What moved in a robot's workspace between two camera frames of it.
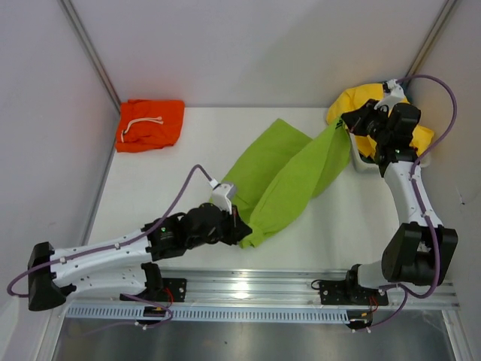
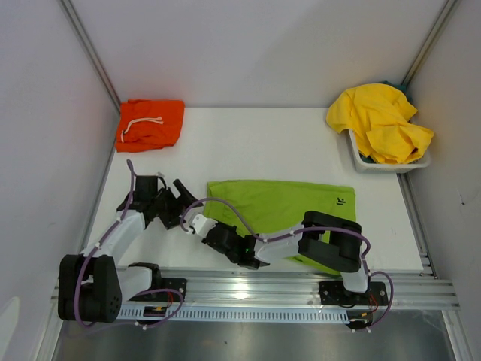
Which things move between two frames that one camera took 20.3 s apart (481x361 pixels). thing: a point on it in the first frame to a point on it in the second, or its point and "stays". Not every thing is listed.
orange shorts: x=146 y=125 stays
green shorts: x=281 y=172 to x=274 y=209
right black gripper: x=356 y=119 to x=232 y=228
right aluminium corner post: x=431 y=39 stays
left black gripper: x=237 y=229 to x=174 y=219
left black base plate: x=173 y=289 stays
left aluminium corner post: x=83 y=31 stays
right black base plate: x=341 y=292 stays
